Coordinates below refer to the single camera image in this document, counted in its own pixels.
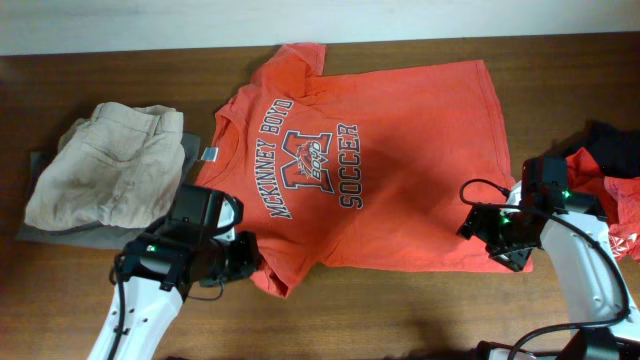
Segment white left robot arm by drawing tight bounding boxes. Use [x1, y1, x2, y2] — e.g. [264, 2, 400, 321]
[89, 185, 262, 360]

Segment beige folded shorts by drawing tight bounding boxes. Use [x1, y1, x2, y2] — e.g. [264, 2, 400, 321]
[24, 102, 185, 231]

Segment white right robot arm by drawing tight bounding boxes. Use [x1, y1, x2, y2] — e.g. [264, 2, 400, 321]
[457, 157, 639, 360]

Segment orange soccer t-shirt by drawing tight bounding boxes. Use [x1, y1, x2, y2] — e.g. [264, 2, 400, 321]
[196, 43, 514, 297]

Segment grey folded garment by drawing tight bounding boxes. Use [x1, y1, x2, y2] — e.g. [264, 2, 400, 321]
[14, 133, 201, 250]

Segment red patterned garment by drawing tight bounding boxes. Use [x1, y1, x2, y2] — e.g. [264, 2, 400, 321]
[566, 148, 639, 263]

